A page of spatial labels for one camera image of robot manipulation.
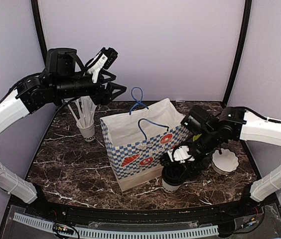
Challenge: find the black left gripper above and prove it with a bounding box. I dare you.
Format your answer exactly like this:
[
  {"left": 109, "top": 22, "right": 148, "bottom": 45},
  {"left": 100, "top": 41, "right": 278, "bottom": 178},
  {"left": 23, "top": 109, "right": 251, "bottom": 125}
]
[{"left": 53, "top": 72, "right": 127, "bottom": 105}]

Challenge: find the checkered blue paper bag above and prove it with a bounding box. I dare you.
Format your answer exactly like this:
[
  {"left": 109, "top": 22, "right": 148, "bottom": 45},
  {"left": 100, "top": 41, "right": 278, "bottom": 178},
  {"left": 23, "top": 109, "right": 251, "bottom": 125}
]
[{"left": 100, "top": 98, "right": 189, "bottom": 191}]

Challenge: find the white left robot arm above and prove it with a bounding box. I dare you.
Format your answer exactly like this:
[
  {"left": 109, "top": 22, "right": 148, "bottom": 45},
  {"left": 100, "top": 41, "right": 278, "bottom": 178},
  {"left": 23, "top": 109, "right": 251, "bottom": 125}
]
[{"left": 0, "top": 106, "right": 55, "bottom": 179}]

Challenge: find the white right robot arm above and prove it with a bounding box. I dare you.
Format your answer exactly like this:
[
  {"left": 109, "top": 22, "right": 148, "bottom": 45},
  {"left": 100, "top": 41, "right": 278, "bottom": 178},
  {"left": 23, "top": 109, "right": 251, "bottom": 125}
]
[{"left": 160, "top": 106, "right": 281, "bottom": 216}]

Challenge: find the bundle of white straws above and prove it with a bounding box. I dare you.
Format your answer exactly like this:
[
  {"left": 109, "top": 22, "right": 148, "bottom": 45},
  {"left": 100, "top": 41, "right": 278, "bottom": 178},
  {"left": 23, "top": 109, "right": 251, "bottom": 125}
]
[{"left": 75, "top": 96, "right": 97, "bottom": 127}]

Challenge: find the lime green bowl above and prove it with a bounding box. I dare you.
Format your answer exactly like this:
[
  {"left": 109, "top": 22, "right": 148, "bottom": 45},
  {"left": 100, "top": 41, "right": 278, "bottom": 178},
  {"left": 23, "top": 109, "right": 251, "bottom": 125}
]
[{"left": 193, "top": 134, "right": 201, "bottom": 141}]

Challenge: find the white scalloped ceramic bowl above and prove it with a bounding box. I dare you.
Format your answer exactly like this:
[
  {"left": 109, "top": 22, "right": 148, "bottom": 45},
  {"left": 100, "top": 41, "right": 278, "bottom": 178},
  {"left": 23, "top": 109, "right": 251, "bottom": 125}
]
[{"left": 211, "top": 148, "right": 239, "bottom": 175}]

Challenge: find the white wrapped straw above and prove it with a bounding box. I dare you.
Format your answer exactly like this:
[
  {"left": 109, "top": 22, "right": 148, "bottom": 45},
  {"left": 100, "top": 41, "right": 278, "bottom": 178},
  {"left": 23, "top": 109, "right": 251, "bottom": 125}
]
[{"left": 66, "top": 101, "right": 81, "bottom": 126}]

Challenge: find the white cup holding straws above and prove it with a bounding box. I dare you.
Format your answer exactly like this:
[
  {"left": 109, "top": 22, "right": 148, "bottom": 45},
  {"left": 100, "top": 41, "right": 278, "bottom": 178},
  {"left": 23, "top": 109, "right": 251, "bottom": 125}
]
[{"left": 76, "top": 119, "right": 95, "bottom": 142}]

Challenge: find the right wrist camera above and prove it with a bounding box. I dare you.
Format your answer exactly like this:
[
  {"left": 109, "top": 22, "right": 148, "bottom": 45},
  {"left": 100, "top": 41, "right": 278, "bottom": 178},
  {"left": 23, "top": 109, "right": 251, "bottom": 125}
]
[{"left": 159, "top": 105, "right": 218, "bottom": 167}]

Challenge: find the grey slotted cable duct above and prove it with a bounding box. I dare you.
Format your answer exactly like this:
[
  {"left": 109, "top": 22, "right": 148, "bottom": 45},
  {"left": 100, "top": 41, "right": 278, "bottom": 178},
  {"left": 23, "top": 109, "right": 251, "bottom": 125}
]
[{"left": 13, "top": 213, "right": 219, "bottom": 239}]

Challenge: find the black left frame post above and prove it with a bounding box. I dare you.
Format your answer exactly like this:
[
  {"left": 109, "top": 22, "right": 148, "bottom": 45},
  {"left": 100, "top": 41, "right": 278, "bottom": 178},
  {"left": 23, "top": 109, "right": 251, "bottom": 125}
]
[{"left": 30, "top": 0, "right": 47, "bottom": 59}]

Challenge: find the black frame post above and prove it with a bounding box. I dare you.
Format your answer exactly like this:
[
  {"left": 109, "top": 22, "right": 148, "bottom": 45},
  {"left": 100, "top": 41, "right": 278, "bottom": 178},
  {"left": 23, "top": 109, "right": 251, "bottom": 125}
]
[
  {"left": 30, "top": 0, "right": 47, "bottom": 59},
  {"left": 221, "top": 0, "right": 252, "bottom": 108}
]

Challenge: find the black front table rail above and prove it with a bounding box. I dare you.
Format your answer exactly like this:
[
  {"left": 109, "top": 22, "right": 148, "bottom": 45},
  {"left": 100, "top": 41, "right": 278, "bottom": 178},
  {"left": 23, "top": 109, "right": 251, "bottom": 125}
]
[{"left": 1, "top": 195, "right": 278, "bottom": 225}]

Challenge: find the black right frame post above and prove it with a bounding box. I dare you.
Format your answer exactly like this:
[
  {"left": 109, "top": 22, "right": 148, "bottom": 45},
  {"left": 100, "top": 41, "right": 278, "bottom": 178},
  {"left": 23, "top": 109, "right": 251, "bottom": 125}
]
[{"left": 221, "top": 0, "right": 252, "bottom": 108}]

